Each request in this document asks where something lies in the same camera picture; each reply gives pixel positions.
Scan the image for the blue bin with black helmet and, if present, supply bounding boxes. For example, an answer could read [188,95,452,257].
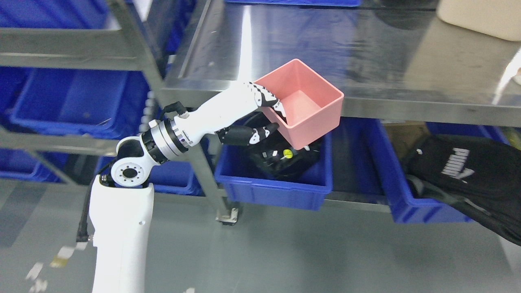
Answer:
[214,132,333,211]

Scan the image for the steel shelf rack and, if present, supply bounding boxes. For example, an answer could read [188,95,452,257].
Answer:
[0,0,171,188]

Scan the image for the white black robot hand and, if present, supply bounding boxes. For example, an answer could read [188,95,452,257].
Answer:
[171,82,287,147]

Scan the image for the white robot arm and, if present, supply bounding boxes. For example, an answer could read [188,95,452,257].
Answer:
[77,102,188,293]

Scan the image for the black helmet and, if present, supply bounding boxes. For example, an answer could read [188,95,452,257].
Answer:
[240,131,324,181]

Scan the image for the blue bin under backpack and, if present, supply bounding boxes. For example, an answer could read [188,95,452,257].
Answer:
[362,119,509,224]

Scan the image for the pink plastic storage box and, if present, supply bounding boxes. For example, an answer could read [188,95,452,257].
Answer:
[255,58,344,150]

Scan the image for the beige plastic container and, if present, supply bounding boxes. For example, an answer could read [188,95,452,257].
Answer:
[436,0,521,42]

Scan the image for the blue bin at table back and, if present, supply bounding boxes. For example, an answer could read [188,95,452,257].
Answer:
[225,0,362,7]

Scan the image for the stainless steel table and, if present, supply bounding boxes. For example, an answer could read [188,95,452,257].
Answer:
[162,0,520,224]

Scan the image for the blue lower shelf bin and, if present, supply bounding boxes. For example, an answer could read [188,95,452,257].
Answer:
[91,157,203,196]

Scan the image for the black Puma backpack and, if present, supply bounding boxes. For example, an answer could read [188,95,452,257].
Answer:
[401,134,521,245]

